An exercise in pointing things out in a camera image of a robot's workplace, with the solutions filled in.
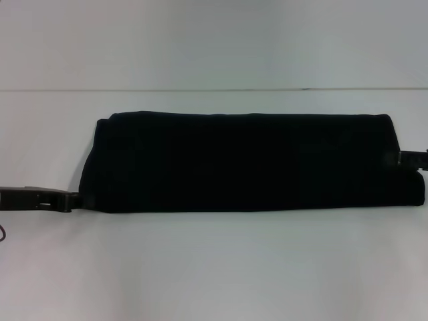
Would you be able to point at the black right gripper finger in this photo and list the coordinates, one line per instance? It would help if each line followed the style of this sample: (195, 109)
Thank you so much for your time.
(413, 158)

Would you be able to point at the black t-shirt with FREE print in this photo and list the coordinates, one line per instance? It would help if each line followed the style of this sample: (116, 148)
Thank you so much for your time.
(234, 160)

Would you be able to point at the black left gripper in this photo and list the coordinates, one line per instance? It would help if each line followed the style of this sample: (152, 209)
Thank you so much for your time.
(16, 200)

